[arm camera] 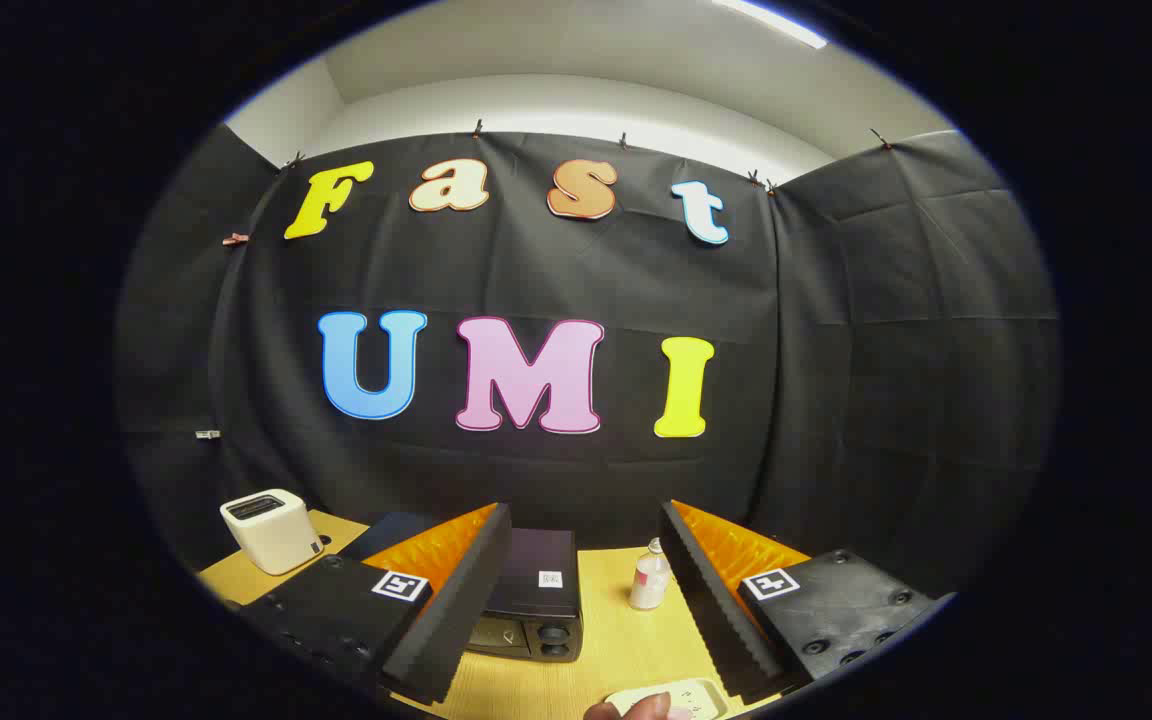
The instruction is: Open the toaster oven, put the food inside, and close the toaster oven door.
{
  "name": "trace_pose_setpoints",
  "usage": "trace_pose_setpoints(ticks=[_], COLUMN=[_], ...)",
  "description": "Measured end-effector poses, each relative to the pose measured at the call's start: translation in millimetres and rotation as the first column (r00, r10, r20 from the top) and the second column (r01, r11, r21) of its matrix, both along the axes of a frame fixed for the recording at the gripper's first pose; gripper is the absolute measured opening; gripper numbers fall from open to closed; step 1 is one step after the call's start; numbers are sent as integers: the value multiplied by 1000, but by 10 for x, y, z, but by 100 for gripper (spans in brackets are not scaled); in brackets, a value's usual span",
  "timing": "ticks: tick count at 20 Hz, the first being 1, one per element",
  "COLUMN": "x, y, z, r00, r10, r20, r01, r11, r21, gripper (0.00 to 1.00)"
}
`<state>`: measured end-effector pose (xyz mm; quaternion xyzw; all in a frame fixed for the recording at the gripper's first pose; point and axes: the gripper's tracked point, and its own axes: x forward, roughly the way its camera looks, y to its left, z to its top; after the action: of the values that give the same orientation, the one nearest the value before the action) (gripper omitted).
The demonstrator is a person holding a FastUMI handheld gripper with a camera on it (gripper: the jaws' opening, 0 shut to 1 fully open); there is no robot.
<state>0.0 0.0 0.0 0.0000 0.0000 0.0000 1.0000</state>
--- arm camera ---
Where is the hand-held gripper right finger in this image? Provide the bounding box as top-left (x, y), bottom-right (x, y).
top-left (658, 499), bottom-right (939, 706)

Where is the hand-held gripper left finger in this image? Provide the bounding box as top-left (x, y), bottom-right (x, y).
top-left (241, 503), bottom-right (513, 706)

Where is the black toaster oven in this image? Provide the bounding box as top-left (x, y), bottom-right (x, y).
top-left (339, 512), bottom-right (584, 663)

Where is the white pop-up toaster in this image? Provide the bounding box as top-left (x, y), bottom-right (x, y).
top-left (219, 489), bottom-right (325, 576)

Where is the clear bottle with white label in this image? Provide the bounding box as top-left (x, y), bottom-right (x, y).
top-left (629, 537), bottom-right (674, 611)

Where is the cream cherry print tray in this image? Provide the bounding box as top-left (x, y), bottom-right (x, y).
top-left (604, 678), bottom-right (729, 720)

